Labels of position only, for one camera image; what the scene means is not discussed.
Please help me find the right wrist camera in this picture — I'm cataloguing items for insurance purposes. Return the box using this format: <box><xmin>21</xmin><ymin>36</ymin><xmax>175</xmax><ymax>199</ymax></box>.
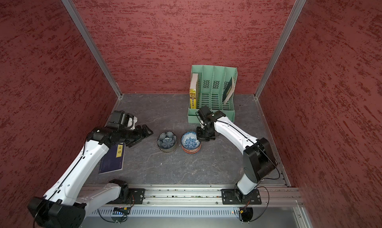
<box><xmin>196</xmin><ymin>106</ymin><xmax>213</xmax><ymax>125</ymax></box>

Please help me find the right corner aluminium post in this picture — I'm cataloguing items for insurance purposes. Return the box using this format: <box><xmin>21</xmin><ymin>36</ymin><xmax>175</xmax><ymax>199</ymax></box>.
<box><xmin>254</xmin><ymin>0</ymin><xmax>307</xmax><ymax>100</ymax></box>

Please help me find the left corner aluminium post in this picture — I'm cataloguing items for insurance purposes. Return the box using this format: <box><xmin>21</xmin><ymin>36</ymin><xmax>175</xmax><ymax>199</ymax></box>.
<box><xmin>61</xmin><ymin>0</ymin><xmax>123</xmax><ymax>100</ymax></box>

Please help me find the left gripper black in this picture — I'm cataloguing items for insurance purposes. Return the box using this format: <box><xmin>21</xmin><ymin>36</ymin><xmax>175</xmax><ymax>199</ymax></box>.
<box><xmin>119</xmin><ymin>124</ymin><xmax>153</xmax><ymax>146</ymax></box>

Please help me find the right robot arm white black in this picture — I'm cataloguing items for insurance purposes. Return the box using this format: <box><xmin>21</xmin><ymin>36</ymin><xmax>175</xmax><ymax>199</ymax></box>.
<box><xmin>196</xmin><ymin>107</ymin><xmax>281</xmax><ymax>199</ymax></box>

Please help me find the dark petal pattern bowl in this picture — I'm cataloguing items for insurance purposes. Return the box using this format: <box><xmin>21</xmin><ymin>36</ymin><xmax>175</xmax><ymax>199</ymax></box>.
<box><xmin>157</xmin><ymin>131</ymin><xmax>177</xmax><ymax>150</ymax></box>

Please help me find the green plastic file organizer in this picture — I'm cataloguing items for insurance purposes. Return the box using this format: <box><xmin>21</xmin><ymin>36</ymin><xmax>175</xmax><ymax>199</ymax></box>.
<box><xmin>188</xmin><ymin>65</ymin><xmax>238</xmax><ymax>123</ymax></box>

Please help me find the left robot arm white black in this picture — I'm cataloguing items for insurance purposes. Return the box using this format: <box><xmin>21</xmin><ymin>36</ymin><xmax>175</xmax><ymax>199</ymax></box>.
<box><xmin>27</xmin><ymin>124</ymin><xmax>153</xmax><ymax>228</ymax></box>

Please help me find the purple book yellow label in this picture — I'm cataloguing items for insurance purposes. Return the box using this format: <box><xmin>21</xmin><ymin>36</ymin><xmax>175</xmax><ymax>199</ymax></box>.
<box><xmin>98</xmin><ymin>143</ymin><xmax>125</xmax><ymax>174</ymax></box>

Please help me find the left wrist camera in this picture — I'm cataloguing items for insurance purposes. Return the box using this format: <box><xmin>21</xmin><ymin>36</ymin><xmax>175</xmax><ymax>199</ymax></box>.
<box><xmin>105</xmin><ymin>111</ymin><xmax>137</xmax><ymax>130</ymax></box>

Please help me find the red patterned bowl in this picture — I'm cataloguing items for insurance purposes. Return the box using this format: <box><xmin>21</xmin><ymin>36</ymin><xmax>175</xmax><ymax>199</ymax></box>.
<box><xmin>182</xmin><ymin>144</ymin><xmax>202</xmax><ymax>154</ymax></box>

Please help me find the pink striped bowl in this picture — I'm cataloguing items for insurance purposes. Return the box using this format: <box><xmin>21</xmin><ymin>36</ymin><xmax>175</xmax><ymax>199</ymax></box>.
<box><xmin>158</xmin><ymin>143</ymin><xmax>177</xmax><ymax>153</ymax></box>

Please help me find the yellow white book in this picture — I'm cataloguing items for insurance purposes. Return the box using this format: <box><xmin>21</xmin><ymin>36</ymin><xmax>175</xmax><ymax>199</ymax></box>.
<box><xmin>189</xmin><ymin>73</ymin><xmax>199</xmax><ymax>109</ymax></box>

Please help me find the blue floral bowl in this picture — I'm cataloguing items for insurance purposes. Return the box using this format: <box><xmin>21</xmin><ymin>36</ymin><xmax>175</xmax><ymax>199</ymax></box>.
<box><xmin>181</xmin><ymin>131</ymin><xmax>201</xmax><ymax>150</ymax></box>

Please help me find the dark green book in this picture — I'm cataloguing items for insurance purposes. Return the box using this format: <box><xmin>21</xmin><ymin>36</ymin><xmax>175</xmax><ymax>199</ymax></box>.
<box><xmin>222</xmin><ymin>77</ymin><xmax>235</xmax><ymax>105</ymax></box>

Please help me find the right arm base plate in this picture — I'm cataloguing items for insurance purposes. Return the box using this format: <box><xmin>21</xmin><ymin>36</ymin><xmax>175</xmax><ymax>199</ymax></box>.
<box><xmin>221</xmin><ymin>188</ymin><xmax>262</xmax><ymax>205</ymax></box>

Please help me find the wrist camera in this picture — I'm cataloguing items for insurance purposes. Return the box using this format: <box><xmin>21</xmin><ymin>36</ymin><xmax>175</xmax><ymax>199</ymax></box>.
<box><xmin>196</xmin><ymin>106</ymin><xmax>213</xmax><ymax>125</ymax></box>
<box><xmin>105</xmin><ymin>111</ymin><xmax>137</xmax><ymax>130</ymax></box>

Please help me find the corner aluminium post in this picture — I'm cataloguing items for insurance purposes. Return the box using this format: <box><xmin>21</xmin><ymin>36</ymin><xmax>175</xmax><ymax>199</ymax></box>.
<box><xmin>61</xmin><ymin>0</ymin><xmax>123</xmax><ymax>100</ymax></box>
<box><xmin>254</xmin><ymin>0</ymin><xmax>307</xmax><ymax>100</ymax></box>

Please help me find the aluminium rail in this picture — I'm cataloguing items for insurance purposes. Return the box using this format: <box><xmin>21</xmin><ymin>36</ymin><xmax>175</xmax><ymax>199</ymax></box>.
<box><xmin>77</xmin><ymin>184</ymin><xmax>305</xmax><ymax>208</ymax></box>

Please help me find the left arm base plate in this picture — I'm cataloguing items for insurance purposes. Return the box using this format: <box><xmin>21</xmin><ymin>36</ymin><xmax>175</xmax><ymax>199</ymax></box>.
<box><xmin>120</xmin><ymin>188</ymin><xmax>146</xmax><ymax>206</ymax></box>

